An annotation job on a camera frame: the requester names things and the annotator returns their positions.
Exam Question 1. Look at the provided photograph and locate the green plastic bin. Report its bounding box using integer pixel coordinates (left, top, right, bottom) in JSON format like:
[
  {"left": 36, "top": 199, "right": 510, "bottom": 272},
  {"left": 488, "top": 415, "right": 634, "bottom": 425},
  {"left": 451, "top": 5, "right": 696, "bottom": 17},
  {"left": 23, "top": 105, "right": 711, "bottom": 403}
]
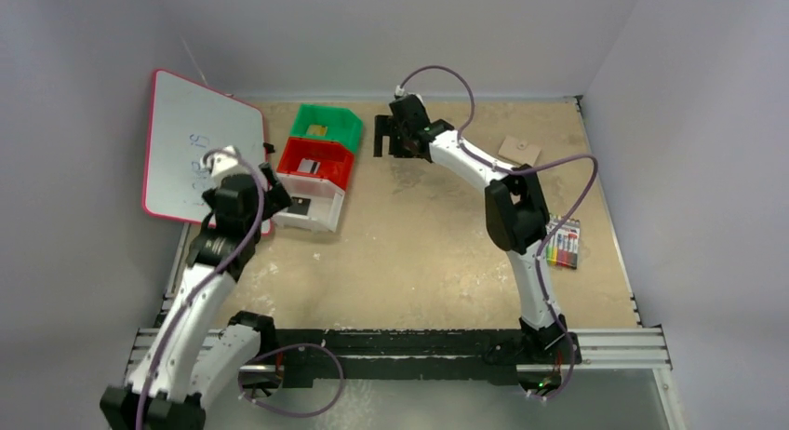
[{"left": 290, "top": 104, "right": 363, "bottom": 154}]

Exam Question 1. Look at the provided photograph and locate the red plastic bin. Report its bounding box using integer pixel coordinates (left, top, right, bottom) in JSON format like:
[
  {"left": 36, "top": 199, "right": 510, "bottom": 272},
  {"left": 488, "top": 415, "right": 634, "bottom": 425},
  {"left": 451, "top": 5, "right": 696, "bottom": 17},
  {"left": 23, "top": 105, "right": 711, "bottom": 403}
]
[{"left": 277, "top": 137, "right": 355, "bottom": 191}]

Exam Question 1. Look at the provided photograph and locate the white plastic bin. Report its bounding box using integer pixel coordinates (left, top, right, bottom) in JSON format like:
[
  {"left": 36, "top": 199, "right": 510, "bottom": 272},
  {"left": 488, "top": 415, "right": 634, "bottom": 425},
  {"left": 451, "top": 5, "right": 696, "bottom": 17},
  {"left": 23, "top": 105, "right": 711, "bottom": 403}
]
[{"left": 273, "top": 173, "right": 345, "bottom": 233}]

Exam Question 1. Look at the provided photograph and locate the beige leather card holder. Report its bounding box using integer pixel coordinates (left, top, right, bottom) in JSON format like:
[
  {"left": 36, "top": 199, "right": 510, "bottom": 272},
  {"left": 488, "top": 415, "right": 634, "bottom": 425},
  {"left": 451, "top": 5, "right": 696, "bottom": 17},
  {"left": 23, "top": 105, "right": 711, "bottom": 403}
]
[{"left": 498, "top": 136, "right": 542, "bottom": 167}]

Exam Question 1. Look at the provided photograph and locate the pack of coloured markers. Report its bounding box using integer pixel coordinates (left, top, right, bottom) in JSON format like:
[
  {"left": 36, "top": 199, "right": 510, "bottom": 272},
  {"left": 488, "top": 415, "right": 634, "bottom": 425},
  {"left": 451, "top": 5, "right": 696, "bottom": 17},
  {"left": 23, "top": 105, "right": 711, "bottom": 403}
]
[{"left": 544, "top": 218, "right": 581, "bottom": 270}]

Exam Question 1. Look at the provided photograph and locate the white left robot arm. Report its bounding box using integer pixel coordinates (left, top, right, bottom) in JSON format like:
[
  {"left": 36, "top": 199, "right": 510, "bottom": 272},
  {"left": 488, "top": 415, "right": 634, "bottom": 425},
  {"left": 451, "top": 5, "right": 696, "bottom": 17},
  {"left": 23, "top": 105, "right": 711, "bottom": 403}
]
[{"left": 100, "top": 157, "right": 291, "bottom": 429}]

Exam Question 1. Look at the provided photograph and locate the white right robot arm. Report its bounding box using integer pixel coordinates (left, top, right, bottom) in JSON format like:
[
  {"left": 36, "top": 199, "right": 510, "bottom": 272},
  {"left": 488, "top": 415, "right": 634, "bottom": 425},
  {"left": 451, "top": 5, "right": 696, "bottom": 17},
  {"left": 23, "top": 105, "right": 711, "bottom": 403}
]
[{"left": 373, "top": 94, "right": 581, "bottom": 363}]

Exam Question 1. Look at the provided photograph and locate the white striped credit card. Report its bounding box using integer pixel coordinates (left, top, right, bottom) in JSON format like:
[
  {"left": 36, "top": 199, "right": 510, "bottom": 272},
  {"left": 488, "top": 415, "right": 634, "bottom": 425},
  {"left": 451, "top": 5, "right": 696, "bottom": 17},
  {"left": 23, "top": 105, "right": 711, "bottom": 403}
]
[{"left": 297, "top": 158, "right": 321, "bottom": 174}]

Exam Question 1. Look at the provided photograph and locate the black credit card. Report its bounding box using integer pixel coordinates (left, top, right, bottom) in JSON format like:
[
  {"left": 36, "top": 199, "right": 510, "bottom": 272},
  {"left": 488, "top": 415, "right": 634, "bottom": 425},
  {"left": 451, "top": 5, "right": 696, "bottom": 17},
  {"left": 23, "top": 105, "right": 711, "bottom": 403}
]
[{"left": 287, "top": 196, "right": 312, "bottom": 216}]

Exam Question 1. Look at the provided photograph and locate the gold credit card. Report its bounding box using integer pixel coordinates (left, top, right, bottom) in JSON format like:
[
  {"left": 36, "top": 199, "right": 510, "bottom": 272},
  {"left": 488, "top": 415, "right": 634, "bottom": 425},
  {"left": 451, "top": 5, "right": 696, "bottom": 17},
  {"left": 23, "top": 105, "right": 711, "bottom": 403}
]
[{"left": 305, "top": 124, "right": 328, "bottom": 137}]

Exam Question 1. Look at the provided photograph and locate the pink framed whiteboard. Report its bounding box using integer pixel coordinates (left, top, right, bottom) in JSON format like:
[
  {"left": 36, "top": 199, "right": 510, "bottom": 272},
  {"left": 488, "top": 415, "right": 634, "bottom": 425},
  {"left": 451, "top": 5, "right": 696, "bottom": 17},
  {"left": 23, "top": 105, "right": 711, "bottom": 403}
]
[{"left": 141, "top": 69, "right": 267, "bottom": 223}]

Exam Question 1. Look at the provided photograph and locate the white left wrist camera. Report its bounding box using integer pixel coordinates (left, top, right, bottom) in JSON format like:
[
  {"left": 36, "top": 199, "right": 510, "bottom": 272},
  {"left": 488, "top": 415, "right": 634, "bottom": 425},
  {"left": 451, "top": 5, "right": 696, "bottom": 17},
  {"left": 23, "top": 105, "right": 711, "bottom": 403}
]
[{"left": 204, "top": 146, "right": 246, "bottom": 185}]

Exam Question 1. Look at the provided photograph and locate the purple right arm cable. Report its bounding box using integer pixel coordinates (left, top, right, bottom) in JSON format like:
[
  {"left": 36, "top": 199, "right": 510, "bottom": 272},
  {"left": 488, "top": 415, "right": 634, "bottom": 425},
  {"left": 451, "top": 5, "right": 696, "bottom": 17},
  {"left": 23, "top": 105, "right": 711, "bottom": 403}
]
[{"left": 396, "top": 64, "right": 600, "bottom": 355}]

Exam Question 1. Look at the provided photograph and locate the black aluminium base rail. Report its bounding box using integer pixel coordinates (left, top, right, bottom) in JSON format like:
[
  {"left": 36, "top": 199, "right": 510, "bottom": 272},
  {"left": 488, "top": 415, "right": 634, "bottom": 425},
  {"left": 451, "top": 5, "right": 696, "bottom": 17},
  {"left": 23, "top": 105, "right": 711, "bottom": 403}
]
[{"left": 126, "top": 327, "right": 673, "bottom": 392}]

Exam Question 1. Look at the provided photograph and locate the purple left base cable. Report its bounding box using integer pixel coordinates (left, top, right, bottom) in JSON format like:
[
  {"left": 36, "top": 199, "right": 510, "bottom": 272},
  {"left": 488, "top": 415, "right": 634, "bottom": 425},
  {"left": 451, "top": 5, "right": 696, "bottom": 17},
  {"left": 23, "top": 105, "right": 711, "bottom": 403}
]
[{"left": 236, "top": 343, "right": 344, "bottom": 419}]

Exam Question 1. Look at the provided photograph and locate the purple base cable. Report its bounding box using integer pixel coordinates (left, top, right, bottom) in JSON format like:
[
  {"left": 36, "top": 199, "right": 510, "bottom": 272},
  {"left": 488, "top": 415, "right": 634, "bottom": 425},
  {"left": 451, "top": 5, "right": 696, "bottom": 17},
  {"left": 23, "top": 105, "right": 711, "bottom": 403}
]
[
  {"left": 524, "top": 346, "right": 584, "bottom": 404},
  {"left": 236, "top": 343, "right": 344, "bottom": 419}
]

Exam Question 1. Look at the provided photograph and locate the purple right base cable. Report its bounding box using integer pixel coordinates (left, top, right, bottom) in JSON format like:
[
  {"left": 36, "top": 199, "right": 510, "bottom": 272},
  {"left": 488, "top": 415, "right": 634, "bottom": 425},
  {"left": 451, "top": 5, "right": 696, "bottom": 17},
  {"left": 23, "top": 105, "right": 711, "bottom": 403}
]
[{"left": 524, "top": 346, "right": 584, "bottom": 404}]

